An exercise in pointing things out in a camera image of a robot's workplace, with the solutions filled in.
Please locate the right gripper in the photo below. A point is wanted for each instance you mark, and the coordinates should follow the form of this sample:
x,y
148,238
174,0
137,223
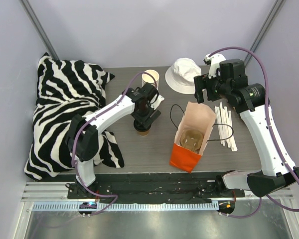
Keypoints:
x,y
203,87

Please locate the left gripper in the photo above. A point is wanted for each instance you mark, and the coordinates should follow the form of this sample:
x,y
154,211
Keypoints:
x,y
144,117

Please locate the brown paper coffee cup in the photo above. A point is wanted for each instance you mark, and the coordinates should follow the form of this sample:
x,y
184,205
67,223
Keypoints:
x,y
143,133

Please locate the orange paper gift bag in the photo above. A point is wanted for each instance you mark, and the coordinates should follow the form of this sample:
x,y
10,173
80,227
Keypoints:
x,y
196,116

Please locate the black plastic cup lid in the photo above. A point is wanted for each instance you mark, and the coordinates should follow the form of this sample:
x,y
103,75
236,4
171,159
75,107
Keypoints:
x,y
139,127

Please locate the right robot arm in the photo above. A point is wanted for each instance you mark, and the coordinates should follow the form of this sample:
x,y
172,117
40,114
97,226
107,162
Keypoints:
x,y
226,79

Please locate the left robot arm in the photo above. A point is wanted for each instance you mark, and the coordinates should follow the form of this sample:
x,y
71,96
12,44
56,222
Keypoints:
x,y
83,134

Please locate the white wrapped straws bundle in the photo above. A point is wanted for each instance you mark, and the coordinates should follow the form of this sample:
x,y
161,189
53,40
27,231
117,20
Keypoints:
x,y
225,127

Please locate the white bucket hat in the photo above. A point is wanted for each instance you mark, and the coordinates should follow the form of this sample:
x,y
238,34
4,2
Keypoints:
x,y
180,75

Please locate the stack of paper cups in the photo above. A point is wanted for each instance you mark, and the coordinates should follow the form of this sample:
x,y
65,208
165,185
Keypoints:
x,y
152,77

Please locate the zebra print pillow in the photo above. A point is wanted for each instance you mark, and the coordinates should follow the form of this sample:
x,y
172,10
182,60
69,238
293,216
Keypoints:
x,y
65,88

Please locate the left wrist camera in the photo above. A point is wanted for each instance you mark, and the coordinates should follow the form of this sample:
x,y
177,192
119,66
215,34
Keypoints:
x,y
156,101

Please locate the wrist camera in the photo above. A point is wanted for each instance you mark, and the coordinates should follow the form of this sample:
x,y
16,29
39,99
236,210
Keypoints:
x,y
214,62
156,101

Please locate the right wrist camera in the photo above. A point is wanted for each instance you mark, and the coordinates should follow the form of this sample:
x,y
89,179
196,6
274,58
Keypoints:
x,y
214,62

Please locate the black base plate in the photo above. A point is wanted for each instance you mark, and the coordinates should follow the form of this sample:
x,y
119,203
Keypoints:
x,y
155,188

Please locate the aluminium rail frame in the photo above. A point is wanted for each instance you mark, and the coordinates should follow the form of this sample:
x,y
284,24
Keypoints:
x,y
54,197

